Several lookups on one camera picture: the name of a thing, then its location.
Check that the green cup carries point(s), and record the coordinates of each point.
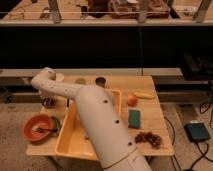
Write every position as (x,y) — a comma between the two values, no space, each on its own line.
(80,81)

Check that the spoon in red bowl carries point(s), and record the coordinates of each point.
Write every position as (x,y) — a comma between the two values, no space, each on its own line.
(39,129)

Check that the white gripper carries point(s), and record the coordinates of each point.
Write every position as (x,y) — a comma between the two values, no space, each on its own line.
(47,98)

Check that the white paper cup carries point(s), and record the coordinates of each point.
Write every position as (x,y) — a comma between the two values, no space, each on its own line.
(59,77)

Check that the green-rimmed small dish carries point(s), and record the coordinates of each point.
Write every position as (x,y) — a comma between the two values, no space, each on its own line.
(57,126)

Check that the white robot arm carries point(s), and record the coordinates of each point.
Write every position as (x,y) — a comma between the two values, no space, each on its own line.
(114,147)

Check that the red bowl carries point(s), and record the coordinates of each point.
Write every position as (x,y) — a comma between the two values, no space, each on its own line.
(29,128)

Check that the bunch of dark grapes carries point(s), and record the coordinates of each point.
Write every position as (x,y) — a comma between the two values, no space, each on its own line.
(153,139)

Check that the metal cup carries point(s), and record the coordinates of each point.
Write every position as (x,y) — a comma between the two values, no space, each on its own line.
(101,81)

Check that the yellow plastic bin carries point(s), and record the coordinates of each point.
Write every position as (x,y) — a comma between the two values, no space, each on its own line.
(72,140)

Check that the black device on floor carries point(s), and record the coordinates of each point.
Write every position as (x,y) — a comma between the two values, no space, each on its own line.
(197,132)

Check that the wooden table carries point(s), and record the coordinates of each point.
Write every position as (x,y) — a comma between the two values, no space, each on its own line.
(152,119)

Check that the green sponge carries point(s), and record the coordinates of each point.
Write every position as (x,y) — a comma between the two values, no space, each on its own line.
(134,119)

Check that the yellow banana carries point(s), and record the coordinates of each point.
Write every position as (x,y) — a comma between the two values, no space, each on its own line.
(142,95)

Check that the orange fruit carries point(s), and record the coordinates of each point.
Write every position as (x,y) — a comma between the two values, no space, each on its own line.
(132,100)

